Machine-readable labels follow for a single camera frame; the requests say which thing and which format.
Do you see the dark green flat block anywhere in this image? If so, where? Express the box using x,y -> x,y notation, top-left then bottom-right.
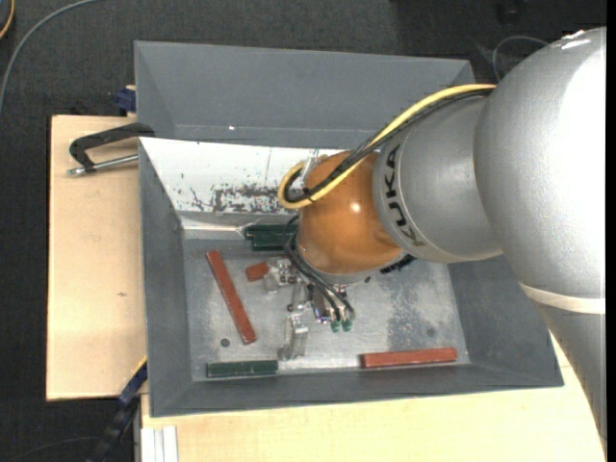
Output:
206,359 -> 281,379
251,237 -> 298,252
244,222 -> 300,241

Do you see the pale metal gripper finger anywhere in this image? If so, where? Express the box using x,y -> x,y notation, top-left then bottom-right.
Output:
277,304 -> 310,361
263,259 -> 300,293

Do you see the grey metal bin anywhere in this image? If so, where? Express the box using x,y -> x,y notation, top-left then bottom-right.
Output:
133,39 -> 565,419

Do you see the red-brown flat block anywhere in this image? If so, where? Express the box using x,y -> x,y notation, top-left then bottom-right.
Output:
244,261 -> 270,283
205,249 -> 258,347
358,346 -> 459,370

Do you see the pale flat board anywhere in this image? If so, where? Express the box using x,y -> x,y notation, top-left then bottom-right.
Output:
45,114 -> 148,401

